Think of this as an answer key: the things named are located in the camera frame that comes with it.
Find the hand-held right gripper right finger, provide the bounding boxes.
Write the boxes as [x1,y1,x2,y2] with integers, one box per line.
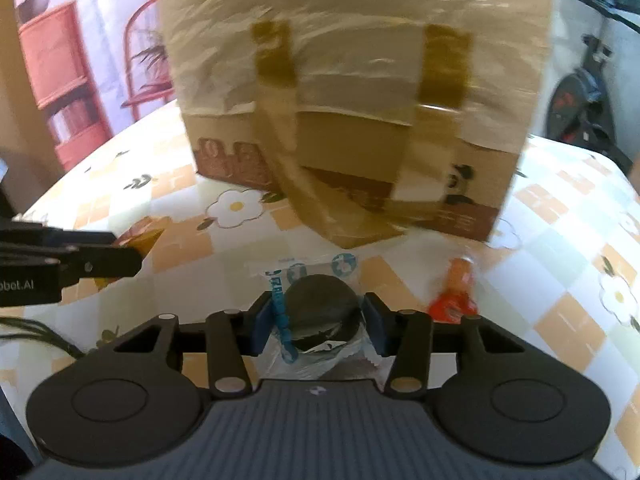
[361,292,527,397]

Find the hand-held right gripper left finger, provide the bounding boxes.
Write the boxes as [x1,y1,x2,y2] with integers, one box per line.
[112,290,282,397]

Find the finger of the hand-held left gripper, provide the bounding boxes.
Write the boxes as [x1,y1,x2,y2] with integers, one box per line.
[0,226,144,281]

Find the dark round cookie packet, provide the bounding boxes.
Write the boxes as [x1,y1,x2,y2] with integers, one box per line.
[250,255,377,382]

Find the cardboard box with plastic liner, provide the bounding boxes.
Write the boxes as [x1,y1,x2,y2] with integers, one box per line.
[157,0,554,252]

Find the small red snack packet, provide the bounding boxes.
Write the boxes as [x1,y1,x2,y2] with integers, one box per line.
[427,257,479,324]

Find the checked floral tablecloth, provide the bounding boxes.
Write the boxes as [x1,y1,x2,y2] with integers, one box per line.
[0,100,640,480]

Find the printed backdrop cloth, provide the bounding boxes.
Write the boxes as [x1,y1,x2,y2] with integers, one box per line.
[0,0,182,172]

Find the black exercise bike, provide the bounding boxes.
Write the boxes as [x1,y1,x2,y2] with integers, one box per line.
[545,0,640,172]

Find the black cable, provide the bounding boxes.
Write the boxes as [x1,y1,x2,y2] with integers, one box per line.
[0,316,87,361]

